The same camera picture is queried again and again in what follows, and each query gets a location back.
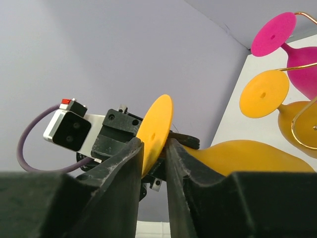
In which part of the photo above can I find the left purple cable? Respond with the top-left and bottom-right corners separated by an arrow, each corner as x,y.
16,104 -> 91,172

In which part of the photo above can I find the yellow wine glass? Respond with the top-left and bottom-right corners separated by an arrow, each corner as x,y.
136,94 -> 317,179
239,70 -> 317,158

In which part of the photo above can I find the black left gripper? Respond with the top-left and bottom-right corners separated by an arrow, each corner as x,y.
75,104 -> 201,203

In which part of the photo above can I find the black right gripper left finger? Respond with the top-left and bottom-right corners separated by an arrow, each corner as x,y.
0,138 -> 144,238

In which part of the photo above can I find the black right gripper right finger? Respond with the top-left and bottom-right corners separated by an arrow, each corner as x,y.
165,139 -> 317,238

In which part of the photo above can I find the gold wire wine glass rack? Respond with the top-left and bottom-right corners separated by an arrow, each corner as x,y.
277,11 -> 317,151

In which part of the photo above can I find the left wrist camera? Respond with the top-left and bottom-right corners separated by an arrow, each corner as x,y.
43,99 -> 105,157

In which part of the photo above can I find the magenta wine glass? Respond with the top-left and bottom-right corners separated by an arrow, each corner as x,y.
251,12 -> 317,100

